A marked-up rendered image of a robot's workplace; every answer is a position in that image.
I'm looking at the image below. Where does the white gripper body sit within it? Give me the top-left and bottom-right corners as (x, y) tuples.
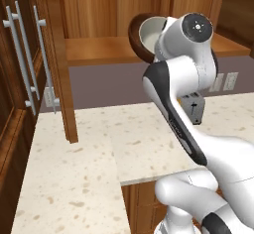
(154, 16), (177, 61)

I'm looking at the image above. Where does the wooden cabinet door with handle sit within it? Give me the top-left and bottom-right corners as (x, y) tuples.
(43, 0), (79, 145)

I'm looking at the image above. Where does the white wall socket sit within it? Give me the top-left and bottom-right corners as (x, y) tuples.
(208, 72), (225, 93)
(222, 71), (240, 92)
(44, 85), (56, 109)

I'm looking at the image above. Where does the open wooden wall cabinet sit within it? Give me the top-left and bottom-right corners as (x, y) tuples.
(56, 0), (254, 67)

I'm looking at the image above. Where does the grey bar door handle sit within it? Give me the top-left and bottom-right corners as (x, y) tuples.
(2, 6), (37, 117)
(11, 0), (41, 101)
(32, 5), (62, 115)

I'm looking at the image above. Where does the silver toaster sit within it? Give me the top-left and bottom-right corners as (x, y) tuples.
(180, 91), (206, 126)

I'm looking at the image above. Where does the tall wooden cupboard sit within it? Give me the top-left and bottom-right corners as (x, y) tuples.
(0, 0), (48, 234)

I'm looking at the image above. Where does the wooden base cabinet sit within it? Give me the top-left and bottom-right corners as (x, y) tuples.
(120, 179), (173, 234)

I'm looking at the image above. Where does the brown bowl white inside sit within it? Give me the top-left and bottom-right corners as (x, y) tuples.
(127, 13), (169, 64)

